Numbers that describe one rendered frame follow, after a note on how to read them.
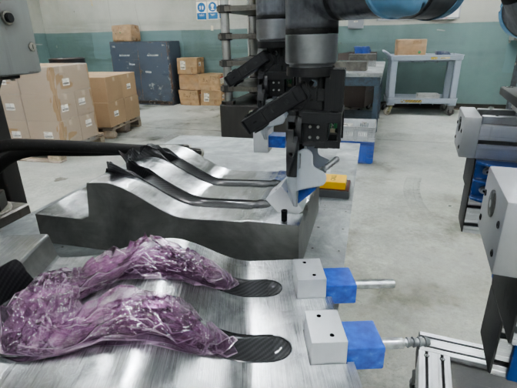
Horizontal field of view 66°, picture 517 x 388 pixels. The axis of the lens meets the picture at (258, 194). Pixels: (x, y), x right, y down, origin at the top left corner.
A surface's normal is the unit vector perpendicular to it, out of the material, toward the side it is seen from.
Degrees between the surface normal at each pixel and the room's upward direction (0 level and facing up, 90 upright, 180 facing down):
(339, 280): 0
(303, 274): 0
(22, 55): 90
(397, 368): 0
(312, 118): 90
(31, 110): 93
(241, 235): 90
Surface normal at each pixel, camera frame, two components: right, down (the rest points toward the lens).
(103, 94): -0.15, 0.36
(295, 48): -0.69, 0.29
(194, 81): -0.40, 0.31
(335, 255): -0.02, -0.93
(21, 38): 0.97, 0.08
